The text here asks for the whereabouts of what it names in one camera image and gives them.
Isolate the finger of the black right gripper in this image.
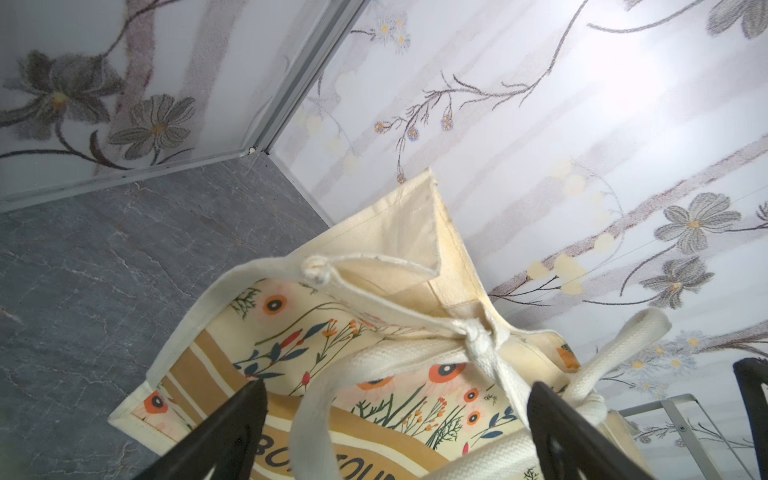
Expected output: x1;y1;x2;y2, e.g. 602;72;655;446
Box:
733;358;767;480

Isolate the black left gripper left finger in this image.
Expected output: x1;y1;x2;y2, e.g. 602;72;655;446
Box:
136;380;268;480

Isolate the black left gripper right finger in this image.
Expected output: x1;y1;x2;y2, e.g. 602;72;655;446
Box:
527;382;652;480

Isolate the cream floral grocery tote bag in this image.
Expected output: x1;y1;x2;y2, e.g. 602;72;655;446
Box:
109;171;671;479

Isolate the white metal wooden shelf rack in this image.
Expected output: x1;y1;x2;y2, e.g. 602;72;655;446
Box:
619;394;755;480

